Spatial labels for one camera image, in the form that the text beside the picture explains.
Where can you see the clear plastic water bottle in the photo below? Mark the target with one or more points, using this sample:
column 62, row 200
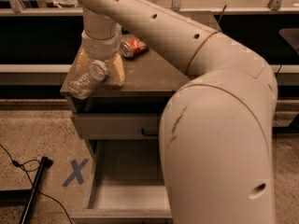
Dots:
column 88, row 79

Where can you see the orange soda can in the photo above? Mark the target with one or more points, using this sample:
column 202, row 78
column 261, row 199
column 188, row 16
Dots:
column 131, row 47

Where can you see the black antenna rod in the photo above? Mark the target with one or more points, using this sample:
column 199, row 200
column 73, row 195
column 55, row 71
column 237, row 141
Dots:
column 222, row 12

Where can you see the blue tape cross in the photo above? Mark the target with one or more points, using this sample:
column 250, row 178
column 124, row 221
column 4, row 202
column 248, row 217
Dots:
column 76, row 173

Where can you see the black stand leg left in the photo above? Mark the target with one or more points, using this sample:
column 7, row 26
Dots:
column 44, row 164

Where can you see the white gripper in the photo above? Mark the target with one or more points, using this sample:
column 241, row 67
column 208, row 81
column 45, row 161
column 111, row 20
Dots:
column 100, row 48

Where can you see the grey drawer cabinet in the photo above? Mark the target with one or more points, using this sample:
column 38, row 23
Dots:
column 150, row 80

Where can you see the black drawer handle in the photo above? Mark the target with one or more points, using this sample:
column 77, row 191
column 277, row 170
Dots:
column 151, row 133

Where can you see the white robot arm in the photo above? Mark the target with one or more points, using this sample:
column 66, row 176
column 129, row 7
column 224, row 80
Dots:
column 216, row 131

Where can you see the closed grey top drawer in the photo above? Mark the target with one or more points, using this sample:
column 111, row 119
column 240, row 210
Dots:
column 114, row 126

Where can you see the open grey middle drawer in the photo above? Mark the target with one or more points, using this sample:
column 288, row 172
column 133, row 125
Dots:
column 126, row 185

